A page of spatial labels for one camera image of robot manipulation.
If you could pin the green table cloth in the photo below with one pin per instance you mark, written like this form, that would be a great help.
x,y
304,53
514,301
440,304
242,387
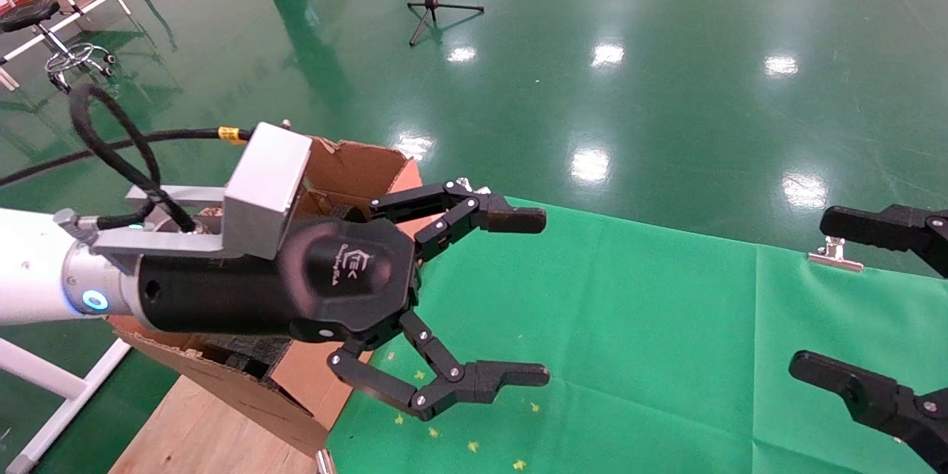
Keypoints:
x,y
629,348

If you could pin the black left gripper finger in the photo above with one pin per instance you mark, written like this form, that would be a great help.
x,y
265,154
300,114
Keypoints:
x,y
481,381
511,218

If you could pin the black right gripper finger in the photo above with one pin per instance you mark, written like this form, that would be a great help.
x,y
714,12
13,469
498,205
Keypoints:
x,y
889,226
881,400

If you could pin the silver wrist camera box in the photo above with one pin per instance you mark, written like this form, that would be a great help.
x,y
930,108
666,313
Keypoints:
x,y
266,185

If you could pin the black round stool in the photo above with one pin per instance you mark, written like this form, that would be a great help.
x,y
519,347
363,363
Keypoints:
x,y
29,15

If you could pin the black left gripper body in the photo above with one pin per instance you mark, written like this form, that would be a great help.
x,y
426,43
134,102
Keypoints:
x,y
222,296

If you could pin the large open cardboard carton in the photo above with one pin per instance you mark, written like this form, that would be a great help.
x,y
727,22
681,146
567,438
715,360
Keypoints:
x,y
355,170

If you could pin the white table frame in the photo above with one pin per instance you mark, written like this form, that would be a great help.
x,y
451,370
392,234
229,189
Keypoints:
x,y
44,378

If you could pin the black foam padding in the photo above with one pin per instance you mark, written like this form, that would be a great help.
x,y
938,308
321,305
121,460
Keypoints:
x,y
244,355

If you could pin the white tube rack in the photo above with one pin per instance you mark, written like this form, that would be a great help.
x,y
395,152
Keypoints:
x,y
74,6

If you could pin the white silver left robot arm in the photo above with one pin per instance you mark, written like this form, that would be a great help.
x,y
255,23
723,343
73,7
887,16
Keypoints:
x,y
29,266

